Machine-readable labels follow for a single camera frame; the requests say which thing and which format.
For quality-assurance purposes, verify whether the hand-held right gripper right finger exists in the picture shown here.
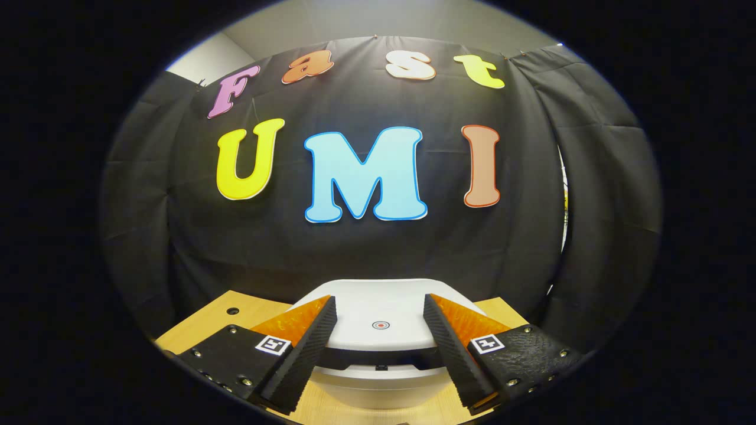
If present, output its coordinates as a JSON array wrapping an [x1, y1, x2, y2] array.
[[423, 292, 589, 416]]

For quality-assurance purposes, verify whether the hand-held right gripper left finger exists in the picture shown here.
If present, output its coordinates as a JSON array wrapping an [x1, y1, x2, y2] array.
[[175, 294, 338, 415]]

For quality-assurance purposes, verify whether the white desktop garbage bin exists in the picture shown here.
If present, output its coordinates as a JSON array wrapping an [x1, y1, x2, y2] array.
[[283, 279, 491, 410]]

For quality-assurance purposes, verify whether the wooden desktop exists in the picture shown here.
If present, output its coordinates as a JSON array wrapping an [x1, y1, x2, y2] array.
[[154, 289, 529, 425]]

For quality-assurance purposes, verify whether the black backdrop cloth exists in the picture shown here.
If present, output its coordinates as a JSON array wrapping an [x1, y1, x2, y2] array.
[[100, 35, 662, 355]]

